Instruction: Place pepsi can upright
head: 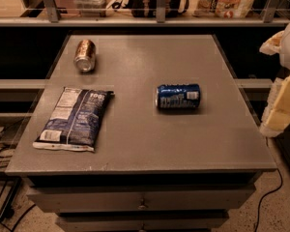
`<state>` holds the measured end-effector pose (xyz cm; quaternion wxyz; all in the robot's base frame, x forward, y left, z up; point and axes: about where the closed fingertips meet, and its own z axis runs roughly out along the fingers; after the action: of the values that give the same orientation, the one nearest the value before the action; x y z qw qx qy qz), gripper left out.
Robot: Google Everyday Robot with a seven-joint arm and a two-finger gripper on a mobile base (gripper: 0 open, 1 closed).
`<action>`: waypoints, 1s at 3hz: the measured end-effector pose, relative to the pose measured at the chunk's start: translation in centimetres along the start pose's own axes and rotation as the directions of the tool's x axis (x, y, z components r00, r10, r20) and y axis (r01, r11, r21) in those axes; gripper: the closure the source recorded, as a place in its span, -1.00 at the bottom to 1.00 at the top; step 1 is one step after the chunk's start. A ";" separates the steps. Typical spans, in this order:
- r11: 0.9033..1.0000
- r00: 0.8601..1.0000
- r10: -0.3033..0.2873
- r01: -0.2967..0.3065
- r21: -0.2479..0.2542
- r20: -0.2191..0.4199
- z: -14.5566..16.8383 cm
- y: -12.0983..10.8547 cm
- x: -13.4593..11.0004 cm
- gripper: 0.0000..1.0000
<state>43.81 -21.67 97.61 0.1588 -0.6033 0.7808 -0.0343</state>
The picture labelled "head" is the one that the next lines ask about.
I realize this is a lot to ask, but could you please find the colourful snack bag on shelf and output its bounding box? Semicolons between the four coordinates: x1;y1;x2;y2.
193;0;254;18

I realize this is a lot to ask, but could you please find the blue pepsi can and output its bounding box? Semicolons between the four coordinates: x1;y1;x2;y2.
156;84;201;109

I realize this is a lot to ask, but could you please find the brown soda can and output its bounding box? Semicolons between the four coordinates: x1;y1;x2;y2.
73;40;96;73

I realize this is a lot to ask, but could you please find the black cables left floor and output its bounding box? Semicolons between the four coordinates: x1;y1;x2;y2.
0;119;37;232

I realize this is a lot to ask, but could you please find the grey drawer cabinet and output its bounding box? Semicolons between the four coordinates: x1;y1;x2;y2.
7;35;276;232

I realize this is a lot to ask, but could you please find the grey metal shelf rail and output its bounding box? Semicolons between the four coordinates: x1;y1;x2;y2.
0;0;290;27

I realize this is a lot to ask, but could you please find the round drawer knob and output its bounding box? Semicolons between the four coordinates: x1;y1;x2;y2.
138;204;148;211

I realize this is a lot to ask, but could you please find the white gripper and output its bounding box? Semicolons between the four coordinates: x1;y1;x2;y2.
259;22;290;137

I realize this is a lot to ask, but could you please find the blue snack bag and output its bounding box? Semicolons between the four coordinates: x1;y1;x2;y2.
33;87;114;152

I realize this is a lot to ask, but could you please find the black floor cable right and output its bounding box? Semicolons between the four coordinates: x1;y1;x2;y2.
253;167;284;232

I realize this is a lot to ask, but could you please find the black bag on shelf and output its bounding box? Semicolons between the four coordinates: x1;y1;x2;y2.
127;0;189;17

